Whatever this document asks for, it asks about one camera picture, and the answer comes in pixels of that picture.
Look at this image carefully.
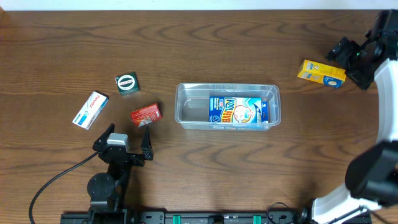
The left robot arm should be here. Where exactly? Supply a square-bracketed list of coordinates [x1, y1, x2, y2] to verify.
[86, 124, 154, 224]

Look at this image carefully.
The yellow Woods box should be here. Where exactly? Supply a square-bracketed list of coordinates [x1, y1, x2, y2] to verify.
[297, 60, 346, 88]

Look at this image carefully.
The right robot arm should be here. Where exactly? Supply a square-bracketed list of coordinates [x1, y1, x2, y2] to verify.
[297, 9, 397, 223]

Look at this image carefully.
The red ActiFast box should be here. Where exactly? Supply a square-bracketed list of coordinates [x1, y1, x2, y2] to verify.
[130, 103, 162, 128]

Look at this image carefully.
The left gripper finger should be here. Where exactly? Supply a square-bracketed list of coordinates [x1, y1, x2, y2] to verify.
[141, 127, 154, 161]
[93, 123, 115, 152]

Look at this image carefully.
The white Panadol box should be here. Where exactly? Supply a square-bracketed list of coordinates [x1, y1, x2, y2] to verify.
[72, 91, 109, 130]

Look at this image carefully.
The green Zam-Buk box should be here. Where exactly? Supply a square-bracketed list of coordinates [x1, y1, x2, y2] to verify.
[115, 72, 140, 96]

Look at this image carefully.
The blue Kool Fever box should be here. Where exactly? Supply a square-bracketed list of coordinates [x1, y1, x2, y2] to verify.
[208, 96, 269, 124]

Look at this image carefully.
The clear plastic container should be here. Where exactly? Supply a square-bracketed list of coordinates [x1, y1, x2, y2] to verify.
[175, 83, 282, 131]

